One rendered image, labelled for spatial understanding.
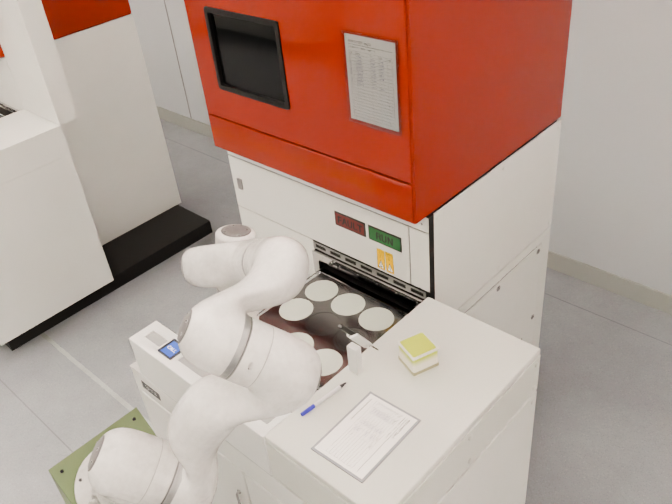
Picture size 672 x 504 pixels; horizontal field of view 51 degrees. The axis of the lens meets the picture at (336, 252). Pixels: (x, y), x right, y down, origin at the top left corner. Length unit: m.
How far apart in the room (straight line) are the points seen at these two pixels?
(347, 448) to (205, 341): 0.66
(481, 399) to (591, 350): 1.63
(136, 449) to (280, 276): 0.43
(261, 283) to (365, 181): 0.82
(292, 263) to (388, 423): 0.65
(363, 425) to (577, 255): 2.15
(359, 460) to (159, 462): 0.46
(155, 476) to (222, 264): 0.39
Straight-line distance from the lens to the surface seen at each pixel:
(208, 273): 1.36
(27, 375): 3.59
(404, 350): 1.70
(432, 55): 1.64
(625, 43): 3.07
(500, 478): 1.98
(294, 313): 2.04
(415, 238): 1.87
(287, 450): 1.61
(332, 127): 1.82
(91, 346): 3.60
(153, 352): 1.94
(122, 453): 1.30
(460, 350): 1.80
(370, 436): 1.61
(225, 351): 1.01
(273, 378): 1.03
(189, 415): 1.15
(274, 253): 1.09
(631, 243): 3.42
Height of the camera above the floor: 2.20
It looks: 35 degrees down
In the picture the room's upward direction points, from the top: 6 degrees counter-clockwise
